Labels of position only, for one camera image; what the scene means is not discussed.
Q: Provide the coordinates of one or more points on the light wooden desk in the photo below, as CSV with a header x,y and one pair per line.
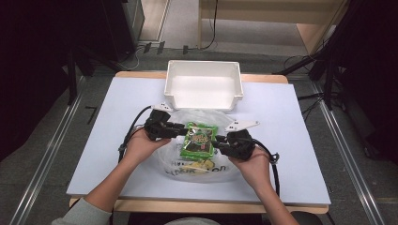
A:
x,y
259,12

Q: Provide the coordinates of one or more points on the person's lap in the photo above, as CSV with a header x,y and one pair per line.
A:
x,y
191,222

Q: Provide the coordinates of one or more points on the white plastic bin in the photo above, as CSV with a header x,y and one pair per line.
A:
x,y
203,89

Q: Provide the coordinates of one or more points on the clear printed plastic bag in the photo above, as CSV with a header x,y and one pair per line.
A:
x,y
200,170

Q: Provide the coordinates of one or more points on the person's left hand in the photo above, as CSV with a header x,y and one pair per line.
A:
x,y
140,150

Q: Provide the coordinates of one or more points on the black metal stand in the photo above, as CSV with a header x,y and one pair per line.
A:
x,y
72,75
328,72

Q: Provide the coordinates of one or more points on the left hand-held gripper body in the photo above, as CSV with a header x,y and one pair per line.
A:
x,y
158,125

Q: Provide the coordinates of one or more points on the black cabinet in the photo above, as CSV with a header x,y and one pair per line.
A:
x,y
123,28

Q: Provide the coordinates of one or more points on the metal floor rail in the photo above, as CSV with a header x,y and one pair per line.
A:
x,y
347,150
47,150

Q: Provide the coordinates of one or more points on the person's right hand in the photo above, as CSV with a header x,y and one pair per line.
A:
x,y
253,170

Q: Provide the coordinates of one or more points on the green snack packet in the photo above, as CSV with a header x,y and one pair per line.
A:
x,y
198,142

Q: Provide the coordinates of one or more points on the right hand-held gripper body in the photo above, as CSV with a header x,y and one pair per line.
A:
x,y
241,145

